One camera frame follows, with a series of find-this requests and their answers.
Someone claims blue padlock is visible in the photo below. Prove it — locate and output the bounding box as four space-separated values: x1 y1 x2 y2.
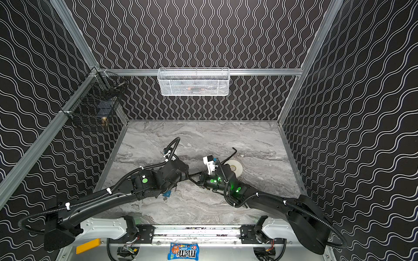
163 190 172 199

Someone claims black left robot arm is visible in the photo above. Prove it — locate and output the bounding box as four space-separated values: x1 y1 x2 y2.
18 137 189 251

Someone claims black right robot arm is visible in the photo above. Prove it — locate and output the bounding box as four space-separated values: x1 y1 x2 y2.
186 162 347 254

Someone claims black hex key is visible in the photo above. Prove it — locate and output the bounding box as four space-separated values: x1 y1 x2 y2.
220 147 238 165

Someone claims white tape roll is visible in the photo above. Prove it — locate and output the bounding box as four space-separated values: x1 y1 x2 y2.
225 159 243 178

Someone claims blue candy bag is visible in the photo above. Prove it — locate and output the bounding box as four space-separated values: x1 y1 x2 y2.
168 243 200 261

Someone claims brass object in basket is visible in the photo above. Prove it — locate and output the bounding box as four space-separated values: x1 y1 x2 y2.
101 117 109 127

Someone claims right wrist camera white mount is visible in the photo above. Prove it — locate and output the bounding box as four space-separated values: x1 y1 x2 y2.
203 155 217 176

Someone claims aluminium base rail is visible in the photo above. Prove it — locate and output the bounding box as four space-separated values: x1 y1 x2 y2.
107 223 330 247

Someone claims white wire mesh basket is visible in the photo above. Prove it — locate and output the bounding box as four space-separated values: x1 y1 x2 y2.
157 67 231 96

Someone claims black wire basket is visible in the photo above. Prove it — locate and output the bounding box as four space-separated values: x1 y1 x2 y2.
63 68 128 133

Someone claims aluminium corner frame post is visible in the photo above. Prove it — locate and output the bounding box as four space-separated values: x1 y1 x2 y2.
50 0 100 69

